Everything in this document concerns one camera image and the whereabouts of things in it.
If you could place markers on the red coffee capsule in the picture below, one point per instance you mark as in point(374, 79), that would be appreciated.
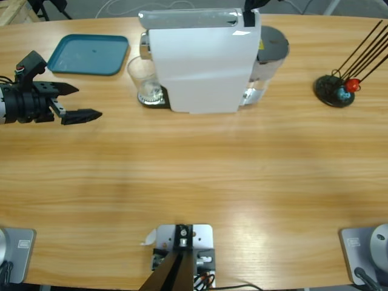
point(353, 85)

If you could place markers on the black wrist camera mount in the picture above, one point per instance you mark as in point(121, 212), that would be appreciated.
point(30, 65)

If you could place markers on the blue coffee capsule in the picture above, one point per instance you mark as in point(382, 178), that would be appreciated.
point(344, 94)

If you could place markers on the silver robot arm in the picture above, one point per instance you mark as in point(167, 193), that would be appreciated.
point(2, 109)

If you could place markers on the teal plastic tray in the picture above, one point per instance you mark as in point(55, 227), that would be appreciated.
point(91, 54)

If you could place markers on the clear water tank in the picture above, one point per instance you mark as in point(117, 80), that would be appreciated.
point(271, 45)

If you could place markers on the white paper tab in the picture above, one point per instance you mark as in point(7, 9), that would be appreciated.
point(150, 238)

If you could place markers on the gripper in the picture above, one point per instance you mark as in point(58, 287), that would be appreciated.
point(27, 104)

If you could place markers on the white mount with dark post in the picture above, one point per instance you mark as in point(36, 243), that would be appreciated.
point(201, 236)

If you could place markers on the white coffee machine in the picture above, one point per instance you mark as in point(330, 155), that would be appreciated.
point(206, 66)

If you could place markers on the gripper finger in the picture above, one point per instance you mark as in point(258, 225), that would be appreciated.
point(251, 4)

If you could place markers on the grey metal leg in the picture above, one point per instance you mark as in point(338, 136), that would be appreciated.
point(332, 6)

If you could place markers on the wooden crate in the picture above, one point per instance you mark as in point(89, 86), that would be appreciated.
point(12, 12)

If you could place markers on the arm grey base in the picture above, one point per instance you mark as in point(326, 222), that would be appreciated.
point(21, 254)
point(351, 254)

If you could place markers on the black capsule holder stand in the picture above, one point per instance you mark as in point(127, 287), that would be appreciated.
point(325, 91)

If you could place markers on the clear glass cup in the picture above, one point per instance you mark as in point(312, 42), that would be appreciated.
point(141, 78)

